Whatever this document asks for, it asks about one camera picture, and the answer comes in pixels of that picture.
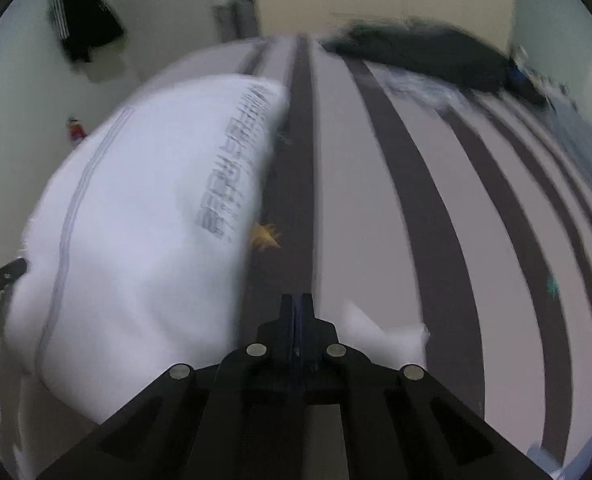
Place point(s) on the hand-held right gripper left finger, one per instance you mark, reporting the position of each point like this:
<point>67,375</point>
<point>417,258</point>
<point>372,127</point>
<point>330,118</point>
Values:
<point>276,340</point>

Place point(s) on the red fire extinguisher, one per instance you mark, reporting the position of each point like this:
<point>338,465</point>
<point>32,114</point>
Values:
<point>76,131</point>

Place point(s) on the dark navy jacket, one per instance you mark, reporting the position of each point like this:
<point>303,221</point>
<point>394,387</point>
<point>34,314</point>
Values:
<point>426,55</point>

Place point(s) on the black jacket with blue lining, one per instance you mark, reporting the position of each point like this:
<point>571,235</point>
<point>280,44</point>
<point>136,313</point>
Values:
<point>526,85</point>

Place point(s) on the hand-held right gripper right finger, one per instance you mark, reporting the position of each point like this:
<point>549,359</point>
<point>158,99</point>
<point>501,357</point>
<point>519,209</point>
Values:
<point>318,340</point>

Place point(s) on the white door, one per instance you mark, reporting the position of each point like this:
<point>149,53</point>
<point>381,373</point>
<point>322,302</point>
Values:
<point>176,20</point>

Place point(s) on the black hanging jacket white stripes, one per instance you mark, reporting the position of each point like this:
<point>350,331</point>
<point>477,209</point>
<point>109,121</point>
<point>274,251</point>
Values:
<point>83,15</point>

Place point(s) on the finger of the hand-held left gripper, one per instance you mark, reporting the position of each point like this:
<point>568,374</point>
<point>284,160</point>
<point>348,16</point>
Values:
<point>1,276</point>

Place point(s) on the bed with striped star sheet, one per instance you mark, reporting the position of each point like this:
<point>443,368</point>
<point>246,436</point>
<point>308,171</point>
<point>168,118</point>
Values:
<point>366,210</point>

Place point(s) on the white sports jacket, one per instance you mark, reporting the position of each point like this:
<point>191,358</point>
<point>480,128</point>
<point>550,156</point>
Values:
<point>151,210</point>

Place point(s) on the aluminium ribbed case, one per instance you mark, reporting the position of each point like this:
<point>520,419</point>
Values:
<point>236,17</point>

